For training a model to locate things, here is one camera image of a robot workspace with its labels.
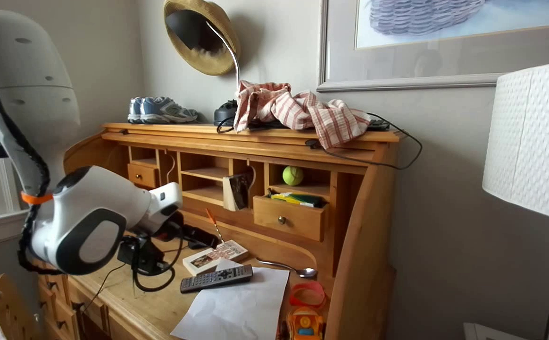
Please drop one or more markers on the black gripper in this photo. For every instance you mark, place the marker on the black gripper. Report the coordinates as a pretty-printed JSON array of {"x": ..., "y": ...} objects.
[{"x": 143, "y": 251}]

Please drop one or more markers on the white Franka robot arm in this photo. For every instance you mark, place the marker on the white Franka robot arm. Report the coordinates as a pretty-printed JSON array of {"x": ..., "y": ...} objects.
[{"x": 29, "y": 75}]

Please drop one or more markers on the white paperback book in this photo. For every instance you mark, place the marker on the white paperback book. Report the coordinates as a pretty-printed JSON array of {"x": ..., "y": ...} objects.
[{"x": 214, "y": 257}]

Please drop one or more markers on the orange pen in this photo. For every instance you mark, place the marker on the orange pen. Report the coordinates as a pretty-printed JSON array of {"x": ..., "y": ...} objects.
[{"x": 212, "y": 223}]

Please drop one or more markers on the small wooden drawer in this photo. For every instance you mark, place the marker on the small wooden drawer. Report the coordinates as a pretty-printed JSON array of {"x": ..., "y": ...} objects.
[{"x": 143, "y": 174}]

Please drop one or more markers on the grey remote control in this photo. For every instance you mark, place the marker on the grey remote control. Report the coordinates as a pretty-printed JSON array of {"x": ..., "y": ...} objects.
[{"x": 218, "y": 278}]

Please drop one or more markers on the white paper sheet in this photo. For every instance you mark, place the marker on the white paper sheet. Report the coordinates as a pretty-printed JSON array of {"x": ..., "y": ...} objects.
[{"x": 237, "y": 312}]

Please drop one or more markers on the white blue sneaker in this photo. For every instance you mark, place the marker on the white blue sneaker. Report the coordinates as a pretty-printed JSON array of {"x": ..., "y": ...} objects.
[
  {"x": 171, "y": 111},
  {"x": 135, "y": 109}
]

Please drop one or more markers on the wooden chair back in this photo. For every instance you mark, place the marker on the wooden chair back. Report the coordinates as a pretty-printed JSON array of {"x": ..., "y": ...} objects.
[{"x": 11, "y": 308}]

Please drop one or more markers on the black round object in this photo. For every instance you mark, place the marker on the black round object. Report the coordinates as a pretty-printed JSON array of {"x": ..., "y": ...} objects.
[{"x": 228, "y": 115}]

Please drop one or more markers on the wooden drawer metal knob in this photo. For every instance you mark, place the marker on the wooden drawer metal knob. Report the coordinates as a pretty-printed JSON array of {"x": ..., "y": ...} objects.
[{"x": 299, "y": 219}]

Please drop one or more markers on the green yellow flat item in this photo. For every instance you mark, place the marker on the green yellow flat item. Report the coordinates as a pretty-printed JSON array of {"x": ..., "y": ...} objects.
[{"x": 295, "y": 200}]

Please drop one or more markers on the yellow tennis ball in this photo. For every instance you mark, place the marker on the yellow tennis ball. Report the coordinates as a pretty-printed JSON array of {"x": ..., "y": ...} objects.
[{"x": 294, "y": 176}]

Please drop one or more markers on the small silver object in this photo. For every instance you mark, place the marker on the small silver object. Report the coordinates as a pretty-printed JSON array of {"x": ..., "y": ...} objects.
[{"x": 311, "y": 272}]

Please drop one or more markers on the red white striped cloth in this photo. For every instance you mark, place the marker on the red white striped cloth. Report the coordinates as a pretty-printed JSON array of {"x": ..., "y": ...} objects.
[{"x": 312, "y": 113}]

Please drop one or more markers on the wooden roll-top desk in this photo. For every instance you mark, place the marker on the wooden roll-top desk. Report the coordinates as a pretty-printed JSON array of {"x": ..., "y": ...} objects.
[{"x": 362, "y": 251}]

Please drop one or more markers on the gold desk lamp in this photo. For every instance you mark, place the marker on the gold desk lamp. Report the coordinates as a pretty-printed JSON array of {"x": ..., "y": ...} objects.
[{"x": 220, "y": 43}]

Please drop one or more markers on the white lampshade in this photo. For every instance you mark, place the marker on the white lampshade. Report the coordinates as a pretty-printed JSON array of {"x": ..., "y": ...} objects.
[{"x": 531, "y": 138}]

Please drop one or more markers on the framed wall picture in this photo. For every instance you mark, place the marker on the framed wall picture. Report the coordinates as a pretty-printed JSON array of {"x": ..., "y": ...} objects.
[{"x": 445, "y": 24}]

